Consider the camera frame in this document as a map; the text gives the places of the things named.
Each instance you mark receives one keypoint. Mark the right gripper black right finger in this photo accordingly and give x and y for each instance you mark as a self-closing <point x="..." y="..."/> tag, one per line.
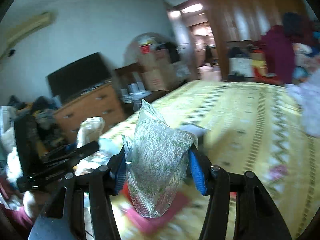
<point x="257" y="216"/>

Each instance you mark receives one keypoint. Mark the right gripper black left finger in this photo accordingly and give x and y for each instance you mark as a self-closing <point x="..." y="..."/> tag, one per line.
<point x="62" y="217"/>

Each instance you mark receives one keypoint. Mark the clear green grain bag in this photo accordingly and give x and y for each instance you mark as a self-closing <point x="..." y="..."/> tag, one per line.
<point x="156" y="161"/>

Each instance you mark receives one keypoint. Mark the person's left hand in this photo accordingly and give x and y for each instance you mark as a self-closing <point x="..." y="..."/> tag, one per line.
<point x="33" y="203"/>

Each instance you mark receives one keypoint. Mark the black flat television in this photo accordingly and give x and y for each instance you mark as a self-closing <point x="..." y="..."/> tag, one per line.
<point x="80" y="75"/>

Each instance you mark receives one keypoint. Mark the red flat snack box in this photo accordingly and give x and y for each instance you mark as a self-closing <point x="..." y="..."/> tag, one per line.
<point x="148" y="226"/>

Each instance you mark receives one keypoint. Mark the yellow patterned bed blanket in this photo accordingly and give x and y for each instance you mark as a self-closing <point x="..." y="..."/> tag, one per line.
<point x="252" y="127"/>

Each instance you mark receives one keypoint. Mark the wooden drawer dresser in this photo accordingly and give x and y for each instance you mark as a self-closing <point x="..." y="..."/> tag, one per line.
<point x="101" y="101"/>

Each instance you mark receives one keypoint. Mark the pink white quilt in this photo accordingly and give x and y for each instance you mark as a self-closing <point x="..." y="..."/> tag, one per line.
<point x="306" y="94"/>

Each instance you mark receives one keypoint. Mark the stacked cardboard boxes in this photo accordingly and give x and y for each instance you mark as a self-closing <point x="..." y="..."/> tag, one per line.
<point x="156" y="68"/>

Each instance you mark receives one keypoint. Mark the maroon hanging garment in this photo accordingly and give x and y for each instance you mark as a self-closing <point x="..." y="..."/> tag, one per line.
<point x="279" y="54"/>

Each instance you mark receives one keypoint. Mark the brown wooden wardrobe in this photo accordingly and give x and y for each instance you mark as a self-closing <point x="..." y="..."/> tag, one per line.
<point x="242" y="20"/>

